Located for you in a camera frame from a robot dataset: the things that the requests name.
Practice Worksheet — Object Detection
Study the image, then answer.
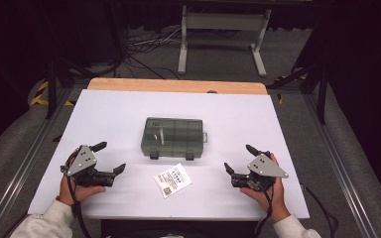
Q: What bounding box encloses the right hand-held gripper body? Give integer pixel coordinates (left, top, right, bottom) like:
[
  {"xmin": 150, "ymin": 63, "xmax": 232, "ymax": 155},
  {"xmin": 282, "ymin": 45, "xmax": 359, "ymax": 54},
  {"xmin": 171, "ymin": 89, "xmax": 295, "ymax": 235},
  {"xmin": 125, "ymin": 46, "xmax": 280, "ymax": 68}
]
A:
[{"xmin": 230, "ymin": 150, "xmax": 290, "ymax": 192}]

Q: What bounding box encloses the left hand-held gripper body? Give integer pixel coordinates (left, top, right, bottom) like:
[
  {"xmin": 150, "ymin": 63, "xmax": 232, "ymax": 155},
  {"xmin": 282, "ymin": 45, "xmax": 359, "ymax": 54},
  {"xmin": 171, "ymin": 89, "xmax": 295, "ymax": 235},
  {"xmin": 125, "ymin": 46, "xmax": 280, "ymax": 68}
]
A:
[{"xmin": 60, "ymin": 144, "xmax": 117, "ymax": 188}]

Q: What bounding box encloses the white printed paper packet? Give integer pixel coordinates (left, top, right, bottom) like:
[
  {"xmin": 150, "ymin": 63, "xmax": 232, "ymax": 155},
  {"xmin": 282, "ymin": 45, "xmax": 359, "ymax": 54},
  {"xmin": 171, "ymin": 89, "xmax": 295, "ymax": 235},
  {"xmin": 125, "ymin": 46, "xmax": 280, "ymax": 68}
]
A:
[{"xmin": 153, "ymin": 162, "xmax": 193, "ymax": 199}]

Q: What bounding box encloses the grey transparent plastic storage box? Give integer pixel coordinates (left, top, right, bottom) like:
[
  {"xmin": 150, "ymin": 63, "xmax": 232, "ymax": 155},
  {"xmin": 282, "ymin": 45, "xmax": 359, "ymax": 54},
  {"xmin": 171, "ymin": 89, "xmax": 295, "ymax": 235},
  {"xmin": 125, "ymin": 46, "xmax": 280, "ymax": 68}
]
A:
[{"xmin": 140, "ymin": 116, "xmax": 209, "ymax": 162}]

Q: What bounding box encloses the person's right hand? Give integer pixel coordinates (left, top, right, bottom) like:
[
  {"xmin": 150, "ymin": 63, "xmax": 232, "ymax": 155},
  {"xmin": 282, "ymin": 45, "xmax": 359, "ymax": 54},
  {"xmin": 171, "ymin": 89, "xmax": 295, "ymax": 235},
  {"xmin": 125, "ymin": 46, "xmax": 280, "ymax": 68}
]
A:
[{"xmin": 239, "ymin": 152, "xmax": 292, "ymax": 224}]

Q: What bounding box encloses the person's left hand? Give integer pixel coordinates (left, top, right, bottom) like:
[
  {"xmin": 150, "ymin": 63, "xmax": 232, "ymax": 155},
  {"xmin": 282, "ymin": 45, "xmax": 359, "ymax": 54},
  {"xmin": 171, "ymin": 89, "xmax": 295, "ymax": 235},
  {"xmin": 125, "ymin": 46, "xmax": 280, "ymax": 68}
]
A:
[{"xmin": 57, "ymin": 150, "xmax": 107, "ymax": 206}]

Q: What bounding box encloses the white table sheet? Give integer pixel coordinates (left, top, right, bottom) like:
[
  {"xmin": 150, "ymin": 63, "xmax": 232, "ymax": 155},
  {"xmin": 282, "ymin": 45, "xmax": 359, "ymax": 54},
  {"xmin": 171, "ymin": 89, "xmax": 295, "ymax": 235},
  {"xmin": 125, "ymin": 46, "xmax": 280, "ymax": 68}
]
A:
[{"xmin": 28, "ymin": 88, "xmax": 311, "ymax": 222}]

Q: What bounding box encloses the yellow black floor tape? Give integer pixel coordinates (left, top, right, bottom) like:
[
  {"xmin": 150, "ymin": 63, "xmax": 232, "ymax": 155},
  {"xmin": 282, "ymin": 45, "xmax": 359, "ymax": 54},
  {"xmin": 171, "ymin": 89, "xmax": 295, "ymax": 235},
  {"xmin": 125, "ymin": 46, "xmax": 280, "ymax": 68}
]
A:
[{"xmin": 29, "ymin": 80, "xmax": 75, "ymax": 107}]

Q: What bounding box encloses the black metal stand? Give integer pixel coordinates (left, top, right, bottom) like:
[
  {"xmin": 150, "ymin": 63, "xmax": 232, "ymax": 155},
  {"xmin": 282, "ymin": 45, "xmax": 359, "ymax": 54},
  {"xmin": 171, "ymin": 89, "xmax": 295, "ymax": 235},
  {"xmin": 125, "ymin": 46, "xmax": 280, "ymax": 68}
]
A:
[
  {"xmin": 44, "ymin": 58, "xmax": 92, "ymax": 120},
  {"xmin": 267, "ymin": 62, "xmax": 329, "ymax": 125}
]

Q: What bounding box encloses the grey metal stand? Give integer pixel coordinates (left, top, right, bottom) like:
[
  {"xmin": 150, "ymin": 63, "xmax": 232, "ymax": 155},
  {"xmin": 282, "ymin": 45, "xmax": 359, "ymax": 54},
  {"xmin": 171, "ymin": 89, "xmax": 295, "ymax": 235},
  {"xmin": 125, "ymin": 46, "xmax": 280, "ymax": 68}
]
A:
[{"xmin": 177, "ymin": 4, "xmax": 272, "ymax": 78}]

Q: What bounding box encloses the right hand-held gripper black cable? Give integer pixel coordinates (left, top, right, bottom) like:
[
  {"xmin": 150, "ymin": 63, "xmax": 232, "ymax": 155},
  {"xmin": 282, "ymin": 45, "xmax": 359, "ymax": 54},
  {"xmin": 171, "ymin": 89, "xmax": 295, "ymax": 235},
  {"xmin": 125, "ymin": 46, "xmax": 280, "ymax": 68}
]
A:
[{"xmin": 252, "ymin": 184, "xmax": 276, "ymax": 238}]

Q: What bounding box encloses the hand-held gripper black cable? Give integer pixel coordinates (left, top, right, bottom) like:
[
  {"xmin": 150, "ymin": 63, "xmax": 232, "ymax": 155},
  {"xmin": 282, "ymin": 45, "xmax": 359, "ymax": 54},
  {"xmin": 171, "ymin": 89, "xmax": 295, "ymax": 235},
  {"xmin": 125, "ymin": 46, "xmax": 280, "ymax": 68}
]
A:
[
  {"xmin": 252, "ymin": 184, "xmax": 276, "ymax": 238},
  {"xmin": 63, "ymin": 175, "xmax": 93, "ymax": 238}
]

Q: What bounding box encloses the left hand-held gripper black cable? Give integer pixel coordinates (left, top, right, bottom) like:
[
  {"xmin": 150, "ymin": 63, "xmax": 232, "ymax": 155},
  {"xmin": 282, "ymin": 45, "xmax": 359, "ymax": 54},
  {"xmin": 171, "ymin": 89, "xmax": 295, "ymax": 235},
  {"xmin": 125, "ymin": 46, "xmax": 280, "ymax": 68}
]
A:
[{"xmin": 63, "ymin": 175, "xmax": 93, "ymax": 238}]

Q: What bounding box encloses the aluminium floor rail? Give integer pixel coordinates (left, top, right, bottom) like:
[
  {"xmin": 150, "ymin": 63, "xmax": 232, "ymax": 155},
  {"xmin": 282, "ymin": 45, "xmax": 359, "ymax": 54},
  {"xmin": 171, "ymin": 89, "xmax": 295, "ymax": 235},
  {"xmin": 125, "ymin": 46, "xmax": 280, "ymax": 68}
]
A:
[
  {"xmin": 0, "ymin": 87, "xmax": 77, "ymax": 238},
  {"xmin": 302, "ymin": 93, "xmax": 381, "ymax": 238}
]

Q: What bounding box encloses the thin black floor cable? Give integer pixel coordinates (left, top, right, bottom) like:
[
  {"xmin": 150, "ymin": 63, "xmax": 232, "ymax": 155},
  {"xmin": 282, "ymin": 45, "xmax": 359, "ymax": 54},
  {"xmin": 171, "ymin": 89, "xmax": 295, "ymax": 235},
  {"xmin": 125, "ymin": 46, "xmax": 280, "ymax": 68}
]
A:
[{"xmin": 300, "ymin": 182, "xmax": 340, "ymax": 238}]

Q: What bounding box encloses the bundle of floor cables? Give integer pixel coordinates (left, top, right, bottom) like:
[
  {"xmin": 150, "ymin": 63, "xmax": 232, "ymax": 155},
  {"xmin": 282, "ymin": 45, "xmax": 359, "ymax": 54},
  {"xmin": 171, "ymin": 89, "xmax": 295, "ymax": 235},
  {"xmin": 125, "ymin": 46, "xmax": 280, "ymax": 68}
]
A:
[{"xmin": 122, "ymin": 26, "xmax": 184, "ymax": 80}]

